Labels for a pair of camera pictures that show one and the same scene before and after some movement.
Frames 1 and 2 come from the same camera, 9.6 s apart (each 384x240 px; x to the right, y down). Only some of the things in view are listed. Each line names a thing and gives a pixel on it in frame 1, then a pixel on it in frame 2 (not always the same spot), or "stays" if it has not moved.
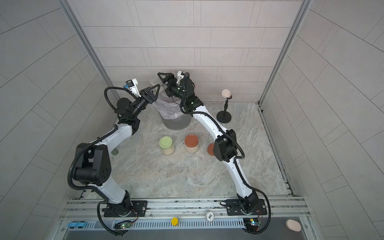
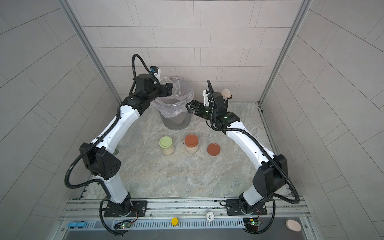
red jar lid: [210, 149] stays
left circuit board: [123, 225] stays
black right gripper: [172, 92] to [200, 110]
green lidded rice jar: [167, 145] stays
